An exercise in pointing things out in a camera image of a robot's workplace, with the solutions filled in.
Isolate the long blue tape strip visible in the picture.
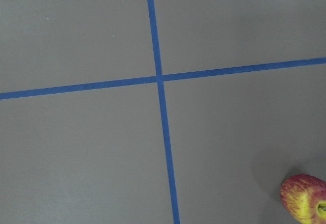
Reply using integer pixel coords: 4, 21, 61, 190
147, 0, 180, 223

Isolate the crossing blue tape strip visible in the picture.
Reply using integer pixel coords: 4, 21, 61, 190
1, 58, 325, 100

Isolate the red yellow apple far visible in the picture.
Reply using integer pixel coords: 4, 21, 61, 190
280, 174, 325, 224

